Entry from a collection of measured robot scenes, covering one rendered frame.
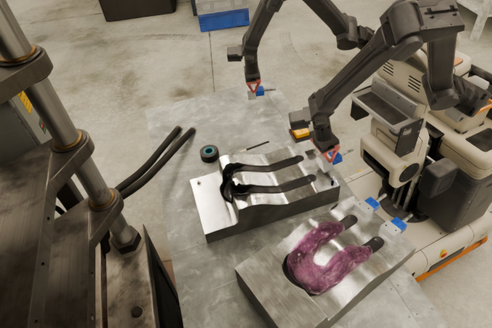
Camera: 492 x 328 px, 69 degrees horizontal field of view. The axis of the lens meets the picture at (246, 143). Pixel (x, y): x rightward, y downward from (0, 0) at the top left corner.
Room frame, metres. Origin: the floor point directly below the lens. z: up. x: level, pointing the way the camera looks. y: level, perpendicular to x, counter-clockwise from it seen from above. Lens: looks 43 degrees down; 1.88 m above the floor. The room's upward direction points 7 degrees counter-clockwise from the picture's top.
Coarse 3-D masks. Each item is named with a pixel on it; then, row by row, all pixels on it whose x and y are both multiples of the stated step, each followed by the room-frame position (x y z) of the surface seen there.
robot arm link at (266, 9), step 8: (264, 0) 1.11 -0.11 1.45; (272, 0) 1.06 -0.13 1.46; (280, 0) 1.06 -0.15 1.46; (264, 8) 1.14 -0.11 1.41; (272, 8) 1.08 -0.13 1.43; (256, 16) 1.18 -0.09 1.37; (264, 16) 1.16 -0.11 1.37; (272, 16) 1.17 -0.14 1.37; (256, 24) 1.20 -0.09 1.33; (264, 24) 1.19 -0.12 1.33; (248, 32) 1.25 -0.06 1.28; (256, 32) 1.22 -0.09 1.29; (248, 40) 1.26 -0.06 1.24; (256, 40) 1.26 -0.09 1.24; (248, 48) 1.28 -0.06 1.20; (256, 48) 1.28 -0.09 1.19
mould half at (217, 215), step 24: (312, 144) 1.02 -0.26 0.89; (288, 168) 0.91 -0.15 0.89; (312, 168) 0.89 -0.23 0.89; (216, 192) 0.86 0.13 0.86; (288, 192) 0.80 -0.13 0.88; (312, 192) 0.78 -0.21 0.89; (336, 192) 0.79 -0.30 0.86; (216, 216) 0.75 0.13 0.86; (240, 216) 0.71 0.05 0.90; (264, 216) 0.73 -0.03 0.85; (288, 216) 0.75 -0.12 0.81; (216, 240) 0.69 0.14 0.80
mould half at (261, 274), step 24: (336, 216) 0.69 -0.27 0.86; (360, 216) 0.68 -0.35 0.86; (288, 240) 0.61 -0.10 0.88; (336, 240) 0.58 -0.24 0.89; (360, 240) 0.59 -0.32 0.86; (384, 240) 0.58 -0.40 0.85; (408, 240) 0.57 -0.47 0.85; (240, 264) 0.53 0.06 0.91; (264, 264) 0.52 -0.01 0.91; (384, 264) 0.50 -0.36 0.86; (264, 288) 0.45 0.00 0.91; (288, 288) 0.44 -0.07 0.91; (336, 288) 0.44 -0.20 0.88; (360, 288) 0.43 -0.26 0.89; (264, 312) 0.40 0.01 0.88; (288, 312) 0.38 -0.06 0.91; (312, 312) 0.37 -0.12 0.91; (336, 312) 0.38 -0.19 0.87
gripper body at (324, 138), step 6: (330, 126) 0.87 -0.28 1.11; (312, 132) 0.91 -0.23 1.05; (318, 132) 0.85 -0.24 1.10; (324, 132) 0.85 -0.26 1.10; (330, 132) 0.86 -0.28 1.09; (318, 138) 0.85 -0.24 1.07; (324, 138) 0.85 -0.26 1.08; (330, 138) 0.85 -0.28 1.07; (336, 138) 0.85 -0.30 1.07; (318, 144) 0.84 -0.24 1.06; (324, 144) 0.83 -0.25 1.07; (330, 144) 0.82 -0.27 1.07; (336, 144) 0.83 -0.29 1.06
